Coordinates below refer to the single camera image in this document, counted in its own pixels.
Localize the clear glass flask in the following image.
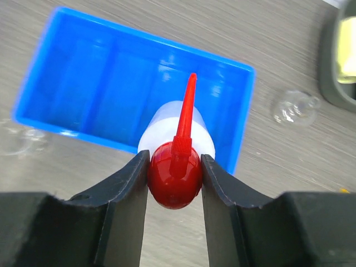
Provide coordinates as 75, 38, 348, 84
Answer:
271, 90, 321, 127

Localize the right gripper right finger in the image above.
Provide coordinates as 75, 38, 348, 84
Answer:
201, 155, 272, 266

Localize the grey plastic tray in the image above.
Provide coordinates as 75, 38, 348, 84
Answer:
318, 0, 356, 113

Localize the red cap wash bottle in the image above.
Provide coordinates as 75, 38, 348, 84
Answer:
138, 73, 215, 210

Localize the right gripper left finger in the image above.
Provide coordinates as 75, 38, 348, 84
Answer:
69, 150, 150, 266

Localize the blue divided plastic bin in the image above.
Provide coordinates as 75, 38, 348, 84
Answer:
13, 7, 255, 174

